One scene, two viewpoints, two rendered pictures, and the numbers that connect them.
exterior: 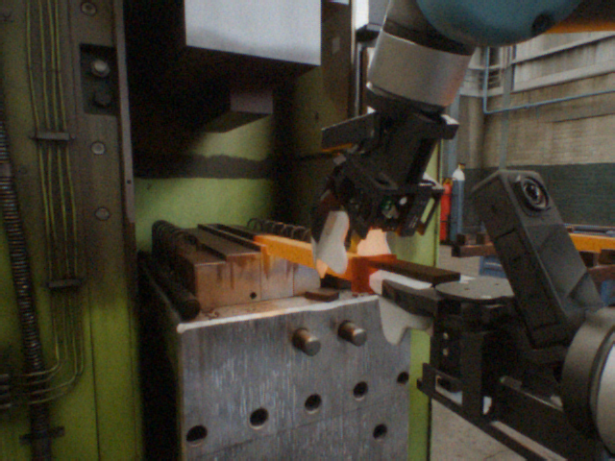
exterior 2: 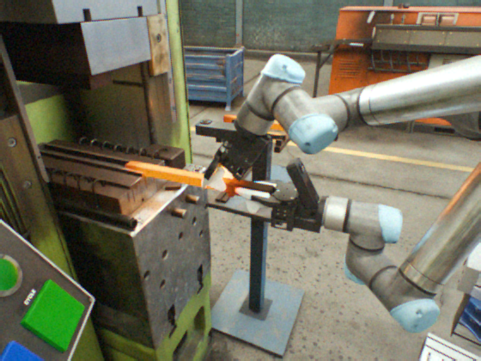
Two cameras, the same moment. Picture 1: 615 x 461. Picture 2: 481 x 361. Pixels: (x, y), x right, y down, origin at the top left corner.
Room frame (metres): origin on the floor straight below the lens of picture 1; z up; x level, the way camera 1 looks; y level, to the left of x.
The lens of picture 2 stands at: (-0.13, 0.37, 1.41)
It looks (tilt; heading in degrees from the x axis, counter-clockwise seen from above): 29 degrees down; 320
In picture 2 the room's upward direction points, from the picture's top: straight up
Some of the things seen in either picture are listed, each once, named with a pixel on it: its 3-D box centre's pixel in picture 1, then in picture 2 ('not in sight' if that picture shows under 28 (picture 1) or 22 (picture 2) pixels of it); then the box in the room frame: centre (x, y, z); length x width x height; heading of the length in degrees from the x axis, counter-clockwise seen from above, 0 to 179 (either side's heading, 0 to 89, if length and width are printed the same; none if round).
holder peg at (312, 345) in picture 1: (307, 342); (179, 213); (0.57, 0.01, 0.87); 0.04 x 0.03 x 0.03; 28
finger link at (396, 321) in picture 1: (393, 309); (252, 202); (0.35, -0.07, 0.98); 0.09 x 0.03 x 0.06; 31
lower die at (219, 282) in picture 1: (223, 254); (84, 173); (0.81, 0.17, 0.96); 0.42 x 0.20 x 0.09; 28
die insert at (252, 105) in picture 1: (226, 109); (54, 70); (0.85, 0.17, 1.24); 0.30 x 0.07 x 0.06; 28
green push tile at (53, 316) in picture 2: not in sight; (53, 315); (0.29, 0.37, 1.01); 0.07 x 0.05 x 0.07; 143
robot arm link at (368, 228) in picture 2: not in sight; (371, 222); (0.12, -0.21, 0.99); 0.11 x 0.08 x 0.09; 28
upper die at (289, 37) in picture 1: (217, 60); (49, 39); (0.81, 0.17, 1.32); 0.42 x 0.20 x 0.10; 28
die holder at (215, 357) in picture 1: (251, 375); (112, 233); (0.84, 0.13, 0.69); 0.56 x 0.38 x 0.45; 28
